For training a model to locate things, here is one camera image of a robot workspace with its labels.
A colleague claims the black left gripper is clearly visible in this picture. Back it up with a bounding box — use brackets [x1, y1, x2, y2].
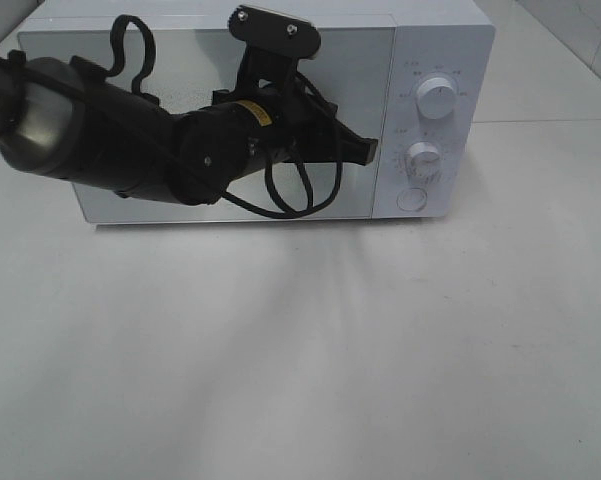
[212, 44, 378, 166]

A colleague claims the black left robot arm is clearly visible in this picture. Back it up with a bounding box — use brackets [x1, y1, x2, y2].
[0, 44, 378, 219]

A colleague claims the white microwave oven body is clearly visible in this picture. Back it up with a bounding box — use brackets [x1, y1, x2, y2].
[18, 1, 495, 219]

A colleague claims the lower white timer knob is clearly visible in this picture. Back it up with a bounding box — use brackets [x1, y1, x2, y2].
[405, 142, 442, 179]

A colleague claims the upper white power knob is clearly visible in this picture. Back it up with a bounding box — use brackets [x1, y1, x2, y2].
[414, 73, 458, 120]

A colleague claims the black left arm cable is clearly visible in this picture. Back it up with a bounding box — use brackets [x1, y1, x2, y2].
[69, 14, 341, 220]

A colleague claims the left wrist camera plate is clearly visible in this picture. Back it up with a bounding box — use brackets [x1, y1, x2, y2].
[227, 5, 322, 60]

